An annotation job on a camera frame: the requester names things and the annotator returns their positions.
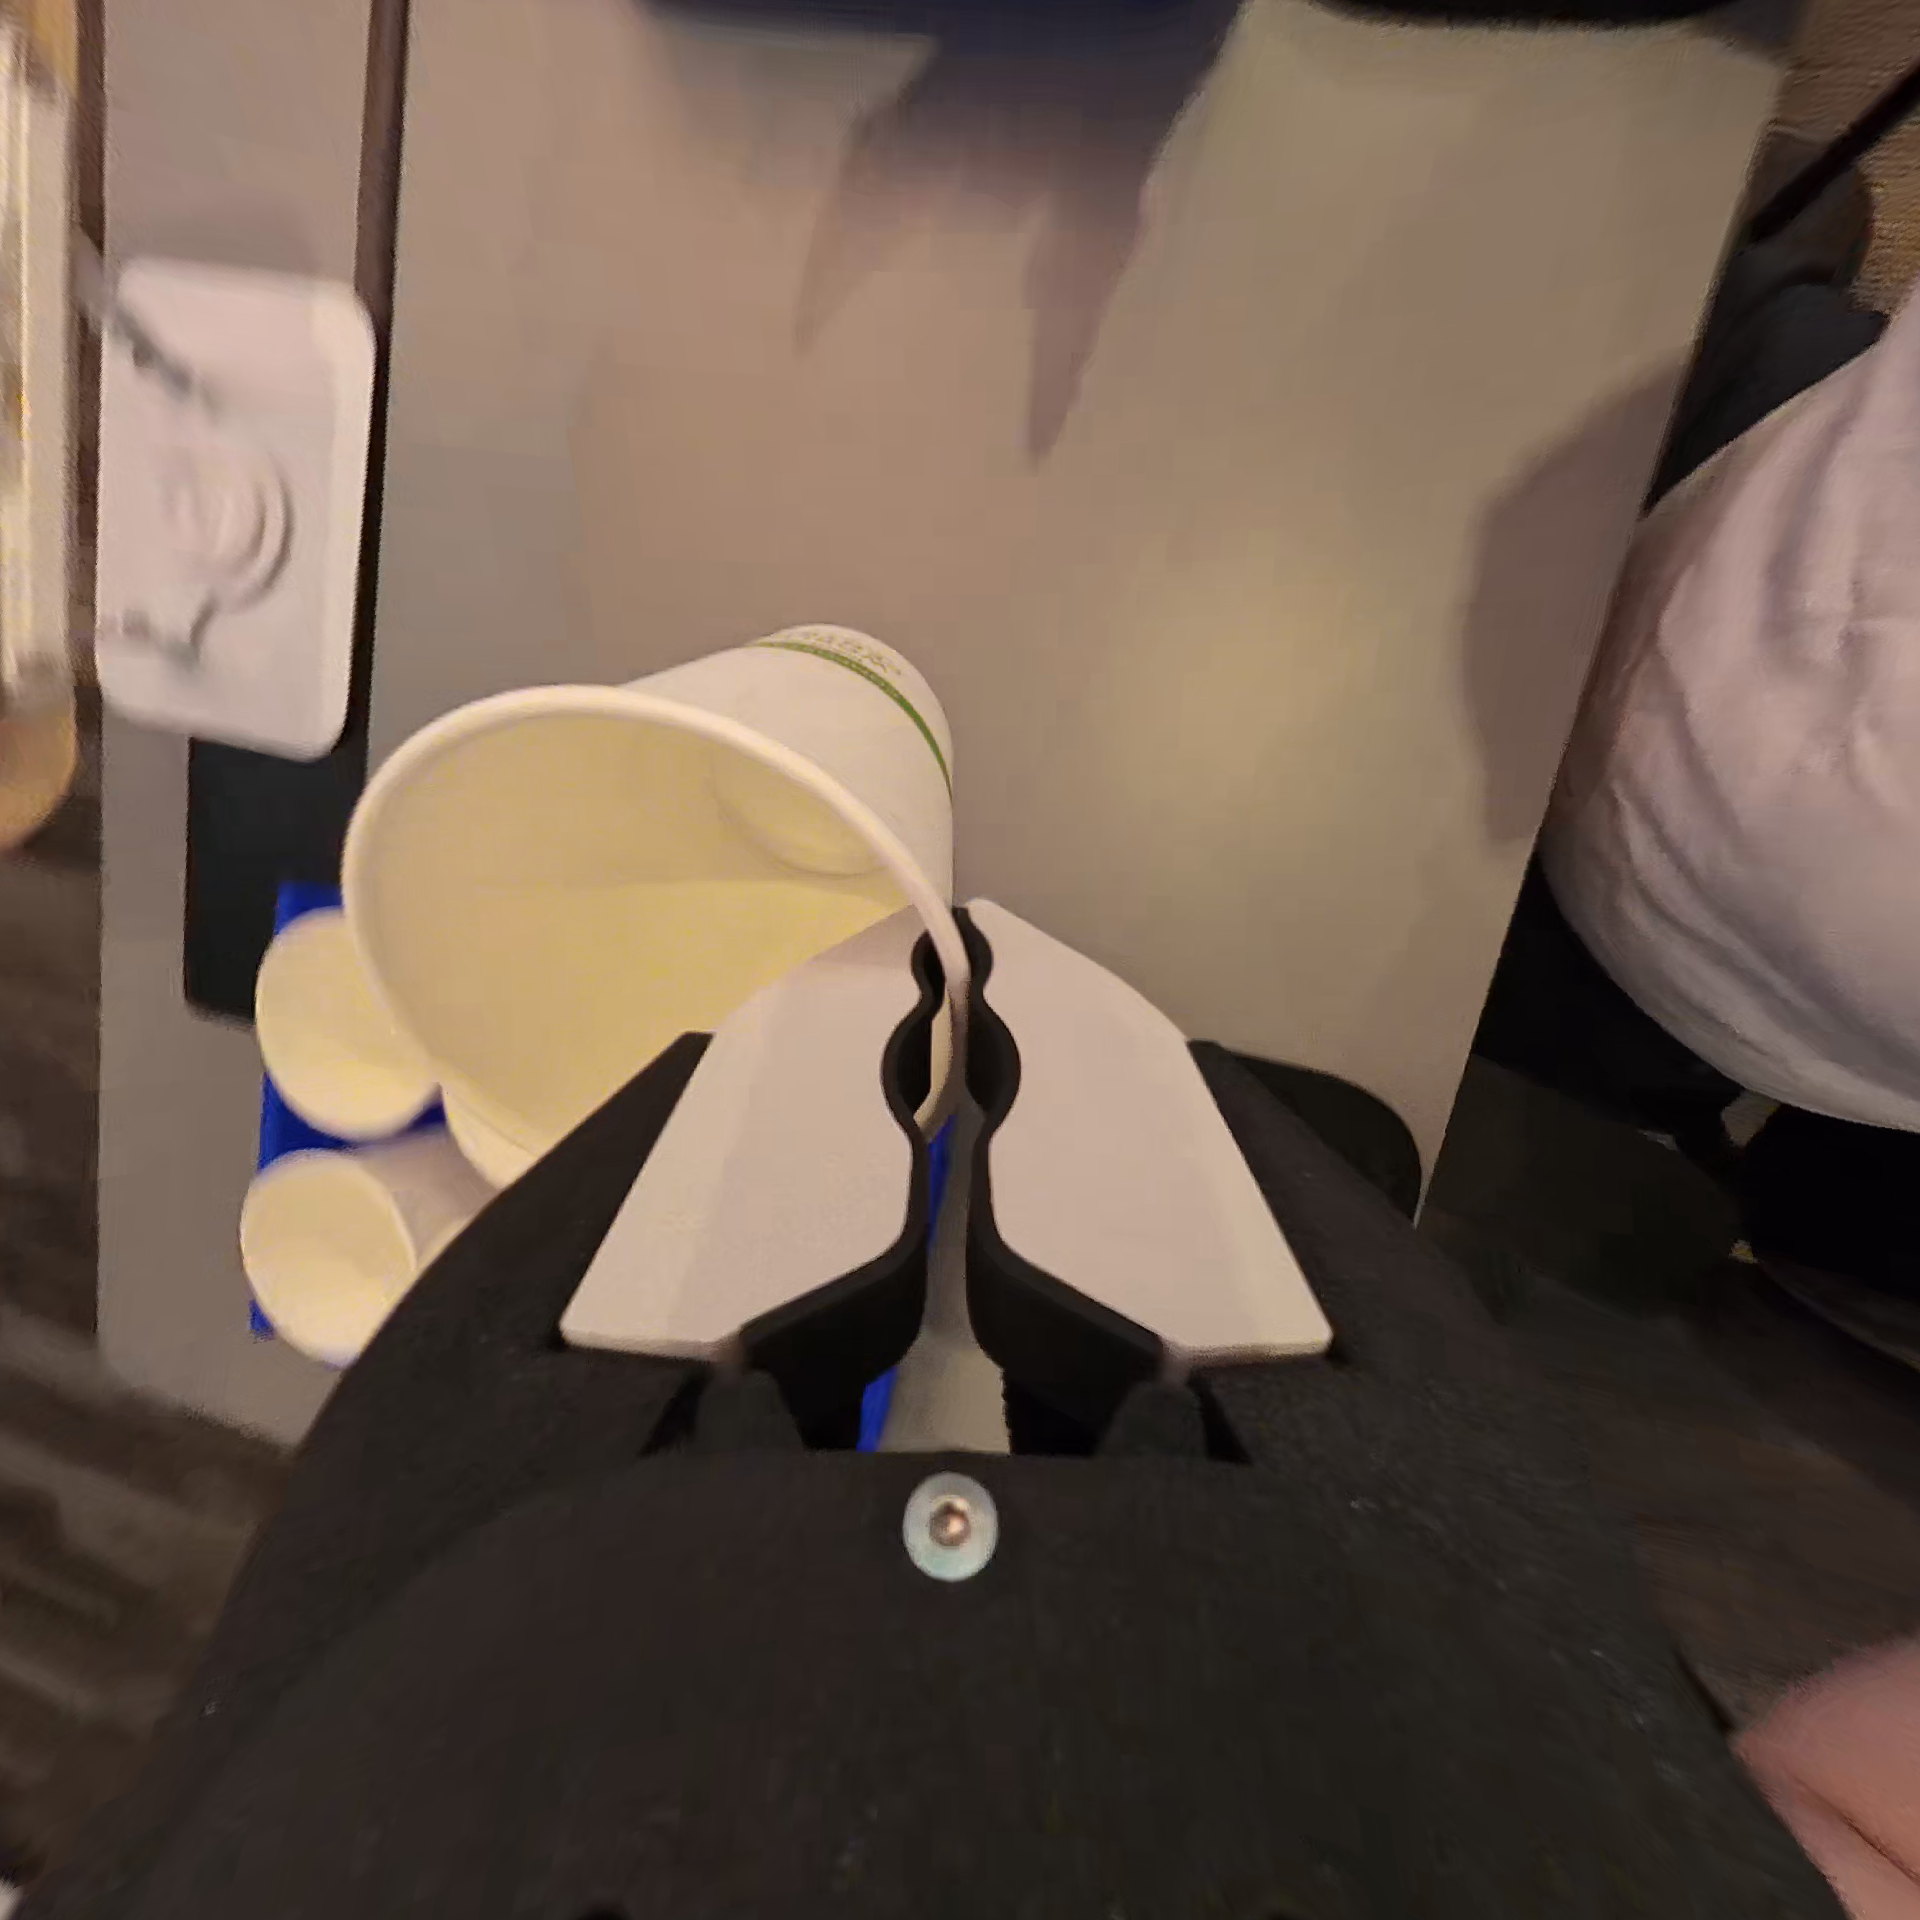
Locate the black flat mat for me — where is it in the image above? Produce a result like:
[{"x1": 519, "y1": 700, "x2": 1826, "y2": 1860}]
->
[{"x1": 181, "y1": 731, "x2": 366, "y2": 1022}]

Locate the person's leg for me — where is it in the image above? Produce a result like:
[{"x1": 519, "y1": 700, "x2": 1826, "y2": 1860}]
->
[{"x1": 1545, "y1": 284, "x2": 1920, "y2": 1134}]

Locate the person's left forearm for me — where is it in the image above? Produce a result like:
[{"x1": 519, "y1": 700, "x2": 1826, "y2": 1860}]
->
[{"x1": 1734, "y1": 1636, "x2": 1920, "y2": 1920}]

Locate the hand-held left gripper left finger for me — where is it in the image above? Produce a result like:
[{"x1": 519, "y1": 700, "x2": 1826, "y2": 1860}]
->
[{"x1": 559, "y1": 953, "x2": 938, "y2": 1393}]

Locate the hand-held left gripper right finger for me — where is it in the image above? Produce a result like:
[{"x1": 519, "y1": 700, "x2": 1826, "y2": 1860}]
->
[{"x1": 969, "y1": 894, "x2": 1334, "y2": 1409}]

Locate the white paper cup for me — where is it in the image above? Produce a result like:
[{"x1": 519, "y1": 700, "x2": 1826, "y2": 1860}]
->
[
  {"x1": 440, "y1": 1074, "x2": 580, "y2": 1188},
  {"x1": 241, "y1": 1137, "x2": 497, "y2": 1366},
  {"x1": 254, "y1": 908, "x2": 440, "y2": 1144},
  {"x1": 338, "y1": 623, "x2": 977, "y2": 1187}
]

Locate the blue plastic bin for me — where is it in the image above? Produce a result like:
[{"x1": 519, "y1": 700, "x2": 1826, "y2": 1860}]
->
[{"x1": 247, "y1": 876, "x2": 963, "y2": 1458}]

